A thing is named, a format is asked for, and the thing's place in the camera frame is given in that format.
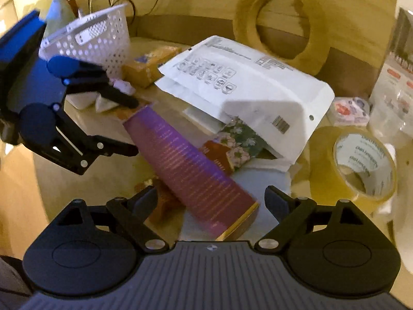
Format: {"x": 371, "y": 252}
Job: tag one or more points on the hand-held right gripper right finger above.
{"x": 275, "y": 201}

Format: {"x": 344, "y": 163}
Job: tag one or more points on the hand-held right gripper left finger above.
{"x": 146, "y": 201}

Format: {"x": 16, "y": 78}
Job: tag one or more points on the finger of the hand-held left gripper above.
{"x": 113, "y": 149}
{"x": 120, "y": 99}

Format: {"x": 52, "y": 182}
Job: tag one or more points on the purple cardboard box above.
{"x": 193, "y": 174}

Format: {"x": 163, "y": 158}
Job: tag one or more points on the white padded envelope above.
{"x": 258, "y": 80}

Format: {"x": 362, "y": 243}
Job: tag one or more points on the pale purple wrapper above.
{"x": 124, "y": 87}

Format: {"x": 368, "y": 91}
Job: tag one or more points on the white tissue packet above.
{"x": 105, "y": 106}
{"x": 80, "y": 100}

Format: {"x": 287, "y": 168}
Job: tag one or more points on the small brown packet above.
{"x": 164, "y": 204}

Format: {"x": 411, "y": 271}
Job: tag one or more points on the yellow toy bricks box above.
{"x": 151, "y": 65}

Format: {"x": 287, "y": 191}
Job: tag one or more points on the clear packing tape roll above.
{"x": 322, "y": 168}

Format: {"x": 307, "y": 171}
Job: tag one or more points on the white perforated plastic basket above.
{"x": 106, "y": 38}

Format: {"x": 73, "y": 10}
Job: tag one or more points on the floral patterned packet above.
{"x": 242, "y": 142}

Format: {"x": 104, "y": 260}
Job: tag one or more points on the pale green paper bag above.
{"x": 59, "y": 13}

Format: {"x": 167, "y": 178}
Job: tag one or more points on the small colourful packet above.
{"x": 350, "y": 111}

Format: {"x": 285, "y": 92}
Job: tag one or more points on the clear plastic container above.
{"x": 387, "y": 109}

